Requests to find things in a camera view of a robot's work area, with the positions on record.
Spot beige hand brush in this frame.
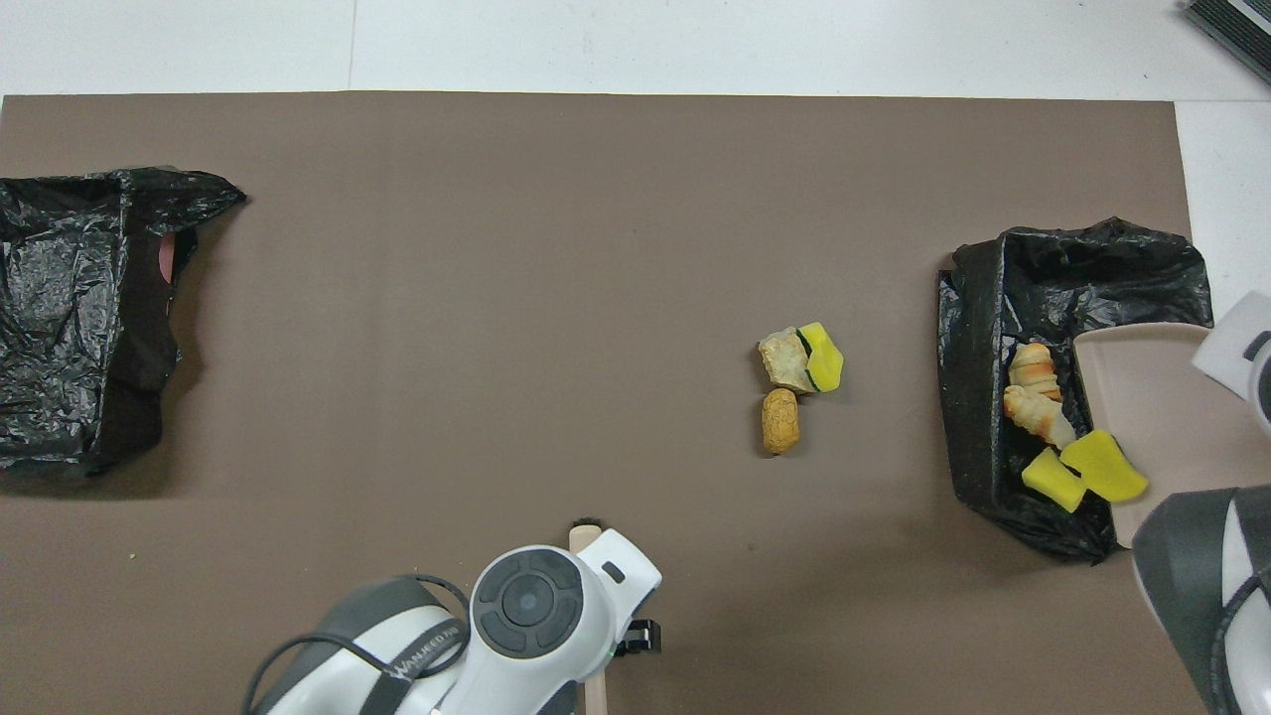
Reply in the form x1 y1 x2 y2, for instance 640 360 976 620
569 518 612 715

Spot brown bread roll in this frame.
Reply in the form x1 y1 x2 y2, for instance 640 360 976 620
761 387 800 456

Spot pale bread chunk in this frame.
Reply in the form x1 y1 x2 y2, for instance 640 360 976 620
1003 385 1078 450
759 327 817 394

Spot yellow green sponge piece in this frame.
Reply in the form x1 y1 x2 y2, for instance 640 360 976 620
797 322 845 393

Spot orange striped croissant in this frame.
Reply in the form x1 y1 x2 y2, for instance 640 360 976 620
1010 342 1063 403

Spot beige plastic dustpan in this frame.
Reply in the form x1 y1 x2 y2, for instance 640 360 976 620
1072 323 1271 549

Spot black trash bag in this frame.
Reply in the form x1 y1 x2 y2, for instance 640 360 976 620
0 166 247 476
936 216 1214 565

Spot brown table mat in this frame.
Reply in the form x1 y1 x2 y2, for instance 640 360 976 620
0 91 1245 715

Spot dark ribbed object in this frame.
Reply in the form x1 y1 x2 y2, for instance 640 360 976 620
1184 0 1271 87

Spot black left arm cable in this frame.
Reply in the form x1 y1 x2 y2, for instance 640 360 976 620
243 574 473 715

